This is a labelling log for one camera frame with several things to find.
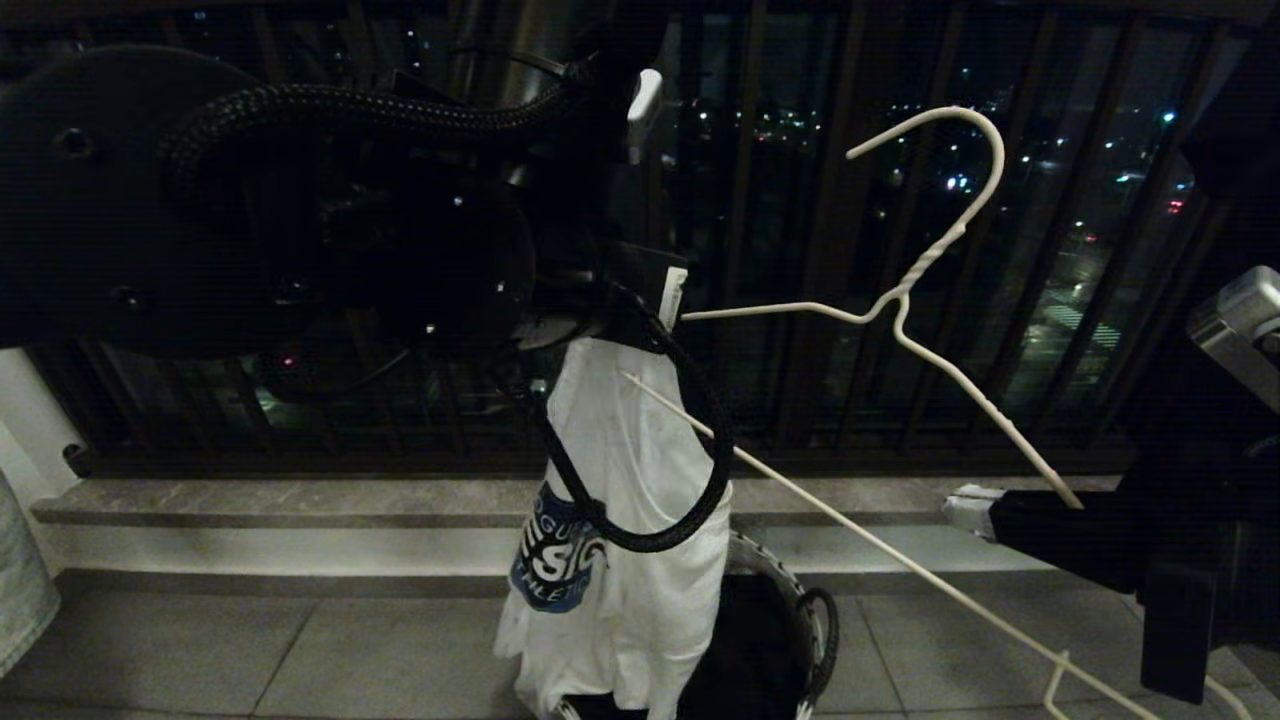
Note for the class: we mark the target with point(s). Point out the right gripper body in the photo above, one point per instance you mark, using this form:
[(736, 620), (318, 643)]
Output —
[(1200, 540)]

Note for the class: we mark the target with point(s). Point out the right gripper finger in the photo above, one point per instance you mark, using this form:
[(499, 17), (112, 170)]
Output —
[(1060, 535)]

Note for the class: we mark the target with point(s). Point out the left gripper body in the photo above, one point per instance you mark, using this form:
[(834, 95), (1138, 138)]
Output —
[(628, 290)]

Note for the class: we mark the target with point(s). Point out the white printed garment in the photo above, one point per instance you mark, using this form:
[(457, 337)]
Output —
[(640, 600)]

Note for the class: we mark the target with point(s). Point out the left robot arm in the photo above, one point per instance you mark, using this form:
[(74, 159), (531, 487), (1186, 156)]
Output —
[(110, 220)]

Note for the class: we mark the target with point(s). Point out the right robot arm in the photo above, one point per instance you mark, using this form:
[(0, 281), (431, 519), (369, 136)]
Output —
[(1240, 130)]

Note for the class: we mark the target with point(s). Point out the round laundry basket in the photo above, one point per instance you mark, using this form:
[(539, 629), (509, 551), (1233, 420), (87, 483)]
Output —
[(760, 650)]

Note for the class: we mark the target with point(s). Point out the dark balcony railing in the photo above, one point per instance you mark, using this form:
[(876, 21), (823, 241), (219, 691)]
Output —
[(812, 350)]

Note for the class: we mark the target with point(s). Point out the pale hanging cloth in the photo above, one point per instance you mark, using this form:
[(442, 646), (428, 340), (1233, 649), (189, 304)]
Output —
[(20, 570)]

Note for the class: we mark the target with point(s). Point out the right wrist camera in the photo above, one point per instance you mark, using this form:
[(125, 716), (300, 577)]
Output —
[(1240, 320)]

